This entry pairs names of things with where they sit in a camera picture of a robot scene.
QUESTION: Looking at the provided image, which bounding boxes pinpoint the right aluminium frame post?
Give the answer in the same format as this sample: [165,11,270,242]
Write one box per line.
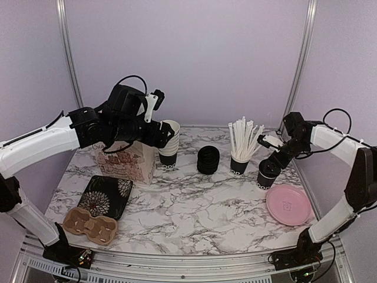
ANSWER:
[283,0,318,117]

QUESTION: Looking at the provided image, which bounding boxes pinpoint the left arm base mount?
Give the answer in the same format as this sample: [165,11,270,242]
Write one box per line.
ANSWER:
[40,223,94,269]

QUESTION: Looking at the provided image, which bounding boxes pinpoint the black takeout coffee cup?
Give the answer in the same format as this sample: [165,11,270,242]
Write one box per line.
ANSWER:
[257,172,277,191]

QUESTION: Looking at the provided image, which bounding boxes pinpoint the black floral tray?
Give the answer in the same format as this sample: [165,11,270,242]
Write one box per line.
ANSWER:
[77,175,134,221]

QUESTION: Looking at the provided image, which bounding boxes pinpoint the black cup holding straws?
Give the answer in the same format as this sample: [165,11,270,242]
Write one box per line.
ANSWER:
[230,156,249,176]

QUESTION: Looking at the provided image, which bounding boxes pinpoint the stack of black lids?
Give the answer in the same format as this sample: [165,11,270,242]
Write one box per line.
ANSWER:
[197,146,220,175]

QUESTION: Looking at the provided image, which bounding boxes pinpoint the aluminium frame post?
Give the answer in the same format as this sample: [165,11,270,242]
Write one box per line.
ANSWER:
[56,0,84,108]
[283,0,318,117]

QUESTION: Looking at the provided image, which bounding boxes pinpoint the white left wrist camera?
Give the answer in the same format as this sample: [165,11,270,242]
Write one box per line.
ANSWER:
[144,89,165,123]

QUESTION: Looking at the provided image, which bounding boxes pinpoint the aluminium table edge rail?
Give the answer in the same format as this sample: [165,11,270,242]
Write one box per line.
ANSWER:
[10,235,354,282]

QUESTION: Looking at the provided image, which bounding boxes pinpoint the white paper takeout bag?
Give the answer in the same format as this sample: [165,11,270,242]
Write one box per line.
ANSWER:
[91,141,156,186]

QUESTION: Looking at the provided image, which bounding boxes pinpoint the brown cardboard cup carrier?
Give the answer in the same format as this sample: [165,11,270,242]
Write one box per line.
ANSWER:
[62,208,118,245]

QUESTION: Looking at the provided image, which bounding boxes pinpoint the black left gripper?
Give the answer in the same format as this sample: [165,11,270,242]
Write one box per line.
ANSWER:
[110,117,175,148]

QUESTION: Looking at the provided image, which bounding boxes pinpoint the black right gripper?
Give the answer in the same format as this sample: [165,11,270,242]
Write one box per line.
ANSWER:
[263,136,310,175]

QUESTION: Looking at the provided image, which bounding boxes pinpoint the left aluminium frame post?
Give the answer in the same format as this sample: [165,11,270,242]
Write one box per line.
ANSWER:
[56,0,84,108]

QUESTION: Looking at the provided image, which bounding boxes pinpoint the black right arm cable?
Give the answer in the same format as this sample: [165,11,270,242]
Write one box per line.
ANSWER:
[294,108,377,213]

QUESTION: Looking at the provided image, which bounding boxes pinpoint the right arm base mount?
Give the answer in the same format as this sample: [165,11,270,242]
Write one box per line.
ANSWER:
[268,228,325,271]

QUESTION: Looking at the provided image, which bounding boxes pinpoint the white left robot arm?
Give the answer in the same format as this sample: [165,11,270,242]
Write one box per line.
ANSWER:
[1,84,174,262]

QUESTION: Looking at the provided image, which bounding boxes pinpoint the stack of paper cups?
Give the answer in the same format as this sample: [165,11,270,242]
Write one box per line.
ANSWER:
[158,120,180,170]

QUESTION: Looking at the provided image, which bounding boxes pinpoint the black coffee cup lid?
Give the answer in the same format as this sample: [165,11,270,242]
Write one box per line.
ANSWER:
[259,159,281,179]

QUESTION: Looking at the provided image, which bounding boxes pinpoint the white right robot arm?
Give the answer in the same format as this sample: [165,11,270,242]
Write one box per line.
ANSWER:
[263,112,376,264]

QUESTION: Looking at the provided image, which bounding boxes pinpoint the pink plastic plate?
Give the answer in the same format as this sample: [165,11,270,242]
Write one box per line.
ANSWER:
[266,185,312,226]

